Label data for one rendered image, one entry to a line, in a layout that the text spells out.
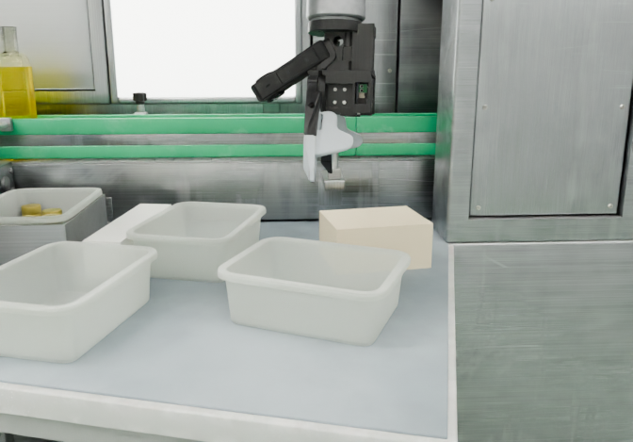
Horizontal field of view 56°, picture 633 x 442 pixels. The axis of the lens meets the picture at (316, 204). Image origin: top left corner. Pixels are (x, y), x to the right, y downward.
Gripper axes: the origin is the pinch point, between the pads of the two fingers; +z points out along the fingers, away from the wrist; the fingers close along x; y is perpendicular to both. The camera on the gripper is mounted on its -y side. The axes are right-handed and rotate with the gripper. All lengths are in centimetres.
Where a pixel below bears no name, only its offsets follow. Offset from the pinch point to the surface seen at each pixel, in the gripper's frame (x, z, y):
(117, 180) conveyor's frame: 33, 5, -46
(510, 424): 40, 52, 33
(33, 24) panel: 43, -28, -71
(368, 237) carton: 14.5, 10.3, 6.0
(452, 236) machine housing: 32.8, 12.6, 19.9
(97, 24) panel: 46, -28, -57
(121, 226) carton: 13.2, 10.3, -35.0
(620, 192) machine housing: 41, 4, 50
